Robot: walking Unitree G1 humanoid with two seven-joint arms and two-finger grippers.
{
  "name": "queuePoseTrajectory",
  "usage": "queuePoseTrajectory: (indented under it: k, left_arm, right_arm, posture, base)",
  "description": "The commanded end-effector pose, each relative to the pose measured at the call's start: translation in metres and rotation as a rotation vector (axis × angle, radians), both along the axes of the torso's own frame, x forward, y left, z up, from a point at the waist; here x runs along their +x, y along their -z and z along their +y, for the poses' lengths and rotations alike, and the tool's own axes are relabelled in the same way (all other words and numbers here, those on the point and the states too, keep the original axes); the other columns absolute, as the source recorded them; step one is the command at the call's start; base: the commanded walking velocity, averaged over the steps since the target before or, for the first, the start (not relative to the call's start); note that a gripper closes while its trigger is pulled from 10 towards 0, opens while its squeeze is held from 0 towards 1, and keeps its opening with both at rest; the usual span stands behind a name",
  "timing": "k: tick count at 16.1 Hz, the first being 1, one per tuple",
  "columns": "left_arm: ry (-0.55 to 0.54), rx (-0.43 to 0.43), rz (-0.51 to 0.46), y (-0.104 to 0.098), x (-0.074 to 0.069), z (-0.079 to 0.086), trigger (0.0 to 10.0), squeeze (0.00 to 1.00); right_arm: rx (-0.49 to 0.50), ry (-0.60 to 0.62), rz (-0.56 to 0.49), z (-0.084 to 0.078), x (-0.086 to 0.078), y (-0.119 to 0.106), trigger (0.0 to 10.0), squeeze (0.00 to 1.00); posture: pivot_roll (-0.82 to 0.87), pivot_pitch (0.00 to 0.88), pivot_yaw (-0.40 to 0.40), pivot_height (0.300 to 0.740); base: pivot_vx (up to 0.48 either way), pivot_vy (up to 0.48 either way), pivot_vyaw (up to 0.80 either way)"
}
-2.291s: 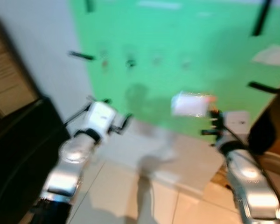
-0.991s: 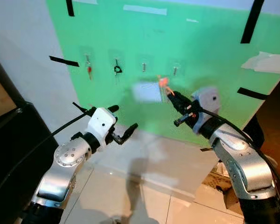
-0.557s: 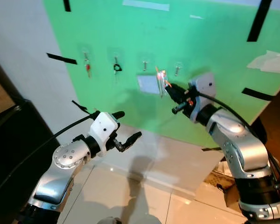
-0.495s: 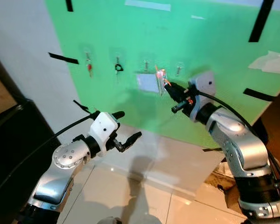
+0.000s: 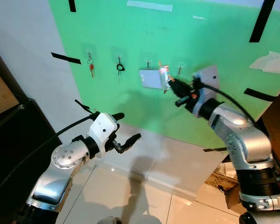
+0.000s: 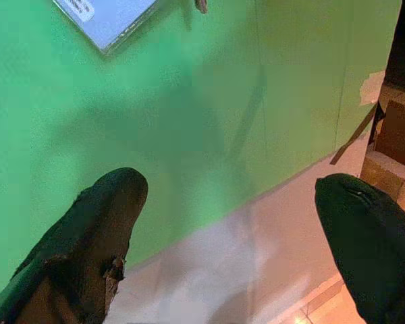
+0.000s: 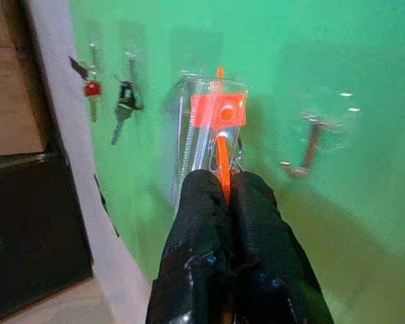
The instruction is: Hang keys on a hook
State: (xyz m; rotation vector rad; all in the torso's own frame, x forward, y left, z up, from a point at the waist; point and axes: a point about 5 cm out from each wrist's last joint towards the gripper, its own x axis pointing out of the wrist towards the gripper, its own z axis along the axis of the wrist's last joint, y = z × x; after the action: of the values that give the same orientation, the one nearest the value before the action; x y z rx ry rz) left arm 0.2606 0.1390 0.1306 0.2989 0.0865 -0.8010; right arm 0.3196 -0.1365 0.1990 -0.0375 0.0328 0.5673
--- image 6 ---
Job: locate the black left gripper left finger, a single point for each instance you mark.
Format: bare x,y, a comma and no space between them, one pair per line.
94,229

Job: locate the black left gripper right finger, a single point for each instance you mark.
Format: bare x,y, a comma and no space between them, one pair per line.
374,249

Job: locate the brown cardboard box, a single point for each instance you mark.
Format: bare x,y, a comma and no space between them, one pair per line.
398,135

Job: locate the dark wooden furniture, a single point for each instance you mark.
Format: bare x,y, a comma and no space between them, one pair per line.
403,44

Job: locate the small metal wall hook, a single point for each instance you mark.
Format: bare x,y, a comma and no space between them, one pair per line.
201,5

